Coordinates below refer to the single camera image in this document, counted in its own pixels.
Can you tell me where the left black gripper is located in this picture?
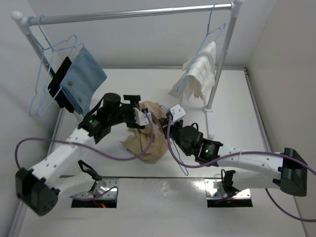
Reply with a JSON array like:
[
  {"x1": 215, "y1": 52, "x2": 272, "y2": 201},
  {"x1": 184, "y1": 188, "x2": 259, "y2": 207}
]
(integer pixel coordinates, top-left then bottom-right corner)
[{"x1": 108, "y1": 96, "x2": 140, "y2": 128}]

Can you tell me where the beige t shirt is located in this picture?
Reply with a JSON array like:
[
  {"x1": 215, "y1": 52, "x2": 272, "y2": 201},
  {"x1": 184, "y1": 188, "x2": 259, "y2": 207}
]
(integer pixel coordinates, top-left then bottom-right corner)
[{"x1": 122, "y1": 101, "x2": 168, "y2": 164}]

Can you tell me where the light blue wire hanger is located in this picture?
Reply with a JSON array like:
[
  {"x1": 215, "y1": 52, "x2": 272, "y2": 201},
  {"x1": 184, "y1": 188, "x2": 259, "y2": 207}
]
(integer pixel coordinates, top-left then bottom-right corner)
[{"x1": 159, "y1": 105, "x2": 189, "y2": 176}]

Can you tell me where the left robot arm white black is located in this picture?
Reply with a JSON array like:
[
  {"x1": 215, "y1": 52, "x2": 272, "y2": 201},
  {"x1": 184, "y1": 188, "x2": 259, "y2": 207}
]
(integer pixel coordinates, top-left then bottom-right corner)
[{"x1": 15, "y1": 93, "x2": 153, "y2": 216}]

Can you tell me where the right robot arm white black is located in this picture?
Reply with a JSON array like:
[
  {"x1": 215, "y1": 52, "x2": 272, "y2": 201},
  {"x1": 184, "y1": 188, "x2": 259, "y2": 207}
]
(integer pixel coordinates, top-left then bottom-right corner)
[{"x1": 159, "y1": 113, "x2": 308, "y2": 197}]

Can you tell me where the blue hanger holding denim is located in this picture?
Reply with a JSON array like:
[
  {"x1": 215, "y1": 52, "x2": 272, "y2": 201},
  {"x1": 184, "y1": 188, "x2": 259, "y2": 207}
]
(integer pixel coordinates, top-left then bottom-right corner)
[{"x1": 29, "y1": 15, "x2": 84, "y2": 118}]

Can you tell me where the empty blue hanger left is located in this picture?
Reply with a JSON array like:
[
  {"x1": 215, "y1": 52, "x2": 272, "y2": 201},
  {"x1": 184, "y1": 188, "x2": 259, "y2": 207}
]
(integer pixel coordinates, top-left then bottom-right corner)
[{"x1": 25, "y1": 15, "x2": 79, "y2": 118}]

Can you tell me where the blue hanger with white cloth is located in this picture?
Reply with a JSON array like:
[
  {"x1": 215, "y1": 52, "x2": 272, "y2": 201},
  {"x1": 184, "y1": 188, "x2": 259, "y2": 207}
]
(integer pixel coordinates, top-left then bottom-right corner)
[{"x1": 176, "y1": 4, "x2": 226, "y2": 92}]

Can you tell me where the blue denim cloth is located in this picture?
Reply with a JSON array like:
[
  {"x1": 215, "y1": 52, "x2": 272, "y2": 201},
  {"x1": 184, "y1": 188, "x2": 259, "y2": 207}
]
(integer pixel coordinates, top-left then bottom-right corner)
[{"x1": 60, "y1": 47, "x2": 107, "y2": 116}]

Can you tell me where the white folded cloth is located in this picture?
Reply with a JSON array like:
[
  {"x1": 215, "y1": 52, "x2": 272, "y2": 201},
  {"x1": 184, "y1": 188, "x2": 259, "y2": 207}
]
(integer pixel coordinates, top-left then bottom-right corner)
[{"x1": 168, "y1": 53, "x2": 215, "y2": 101}]

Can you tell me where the black cloth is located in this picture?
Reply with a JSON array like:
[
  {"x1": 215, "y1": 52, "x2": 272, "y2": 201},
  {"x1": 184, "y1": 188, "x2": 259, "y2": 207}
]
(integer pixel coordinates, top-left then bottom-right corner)
[{"x1": 48, "y1": 57, "x2": 74, "y2": 113}]

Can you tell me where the metal clothes rack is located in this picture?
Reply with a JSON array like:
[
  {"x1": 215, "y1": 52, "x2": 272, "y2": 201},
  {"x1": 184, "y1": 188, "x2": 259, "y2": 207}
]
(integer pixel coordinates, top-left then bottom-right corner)
[{"x1": 11, "y1": 0, "x2": 243, "y2": 138}]

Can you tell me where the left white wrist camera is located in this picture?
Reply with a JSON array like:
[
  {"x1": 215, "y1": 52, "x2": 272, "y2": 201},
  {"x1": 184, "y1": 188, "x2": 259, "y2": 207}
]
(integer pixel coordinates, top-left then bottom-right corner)
[{"x1": 133, "y1": 107, "x2": 152, "y2": 126}]

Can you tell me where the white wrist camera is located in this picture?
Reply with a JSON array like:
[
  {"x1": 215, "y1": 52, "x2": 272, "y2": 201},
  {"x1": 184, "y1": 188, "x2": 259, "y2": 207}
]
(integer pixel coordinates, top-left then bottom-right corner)
[
  {"x1": 133, "y1": 107, "x2": 152, "y2": 126},
  {"x1": 169, "y1": 104, "x2": 186, "y2": 124}
]

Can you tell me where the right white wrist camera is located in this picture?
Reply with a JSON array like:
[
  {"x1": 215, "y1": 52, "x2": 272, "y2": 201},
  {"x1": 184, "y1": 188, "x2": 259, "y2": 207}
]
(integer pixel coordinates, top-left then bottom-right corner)
[{"x1": 169, "y1": 104, "x2": 186, "y2": 124}]

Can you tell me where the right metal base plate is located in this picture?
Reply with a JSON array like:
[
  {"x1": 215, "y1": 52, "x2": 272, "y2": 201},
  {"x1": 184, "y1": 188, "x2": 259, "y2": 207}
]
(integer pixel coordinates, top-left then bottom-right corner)
[{"x1": 204, "y1": 179, "x2": 251, "y2": 200}]

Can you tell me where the metal base plate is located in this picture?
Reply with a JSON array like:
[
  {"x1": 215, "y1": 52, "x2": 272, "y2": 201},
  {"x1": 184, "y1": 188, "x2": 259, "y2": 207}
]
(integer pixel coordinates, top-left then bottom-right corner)
[
  {"x1": 204, "y1": 179, "x2": 251, "y2": 200},
  {"x1": 71, "y1": 179, "x2": 119, "y2": 201}
]

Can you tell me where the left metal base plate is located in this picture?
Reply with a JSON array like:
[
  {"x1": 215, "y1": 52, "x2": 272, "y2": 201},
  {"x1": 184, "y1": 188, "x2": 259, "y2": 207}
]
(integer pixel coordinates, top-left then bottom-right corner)
[{"x1": 71, "y1": 179, "x2": 119, "y2": 201}]

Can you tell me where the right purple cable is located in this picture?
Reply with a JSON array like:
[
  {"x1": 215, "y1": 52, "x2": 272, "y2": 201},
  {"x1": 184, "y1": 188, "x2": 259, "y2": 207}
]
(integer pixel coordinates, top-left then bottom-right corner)
[{"x1": 166, "y1": 116, "x2": 316, "y2": 222}]

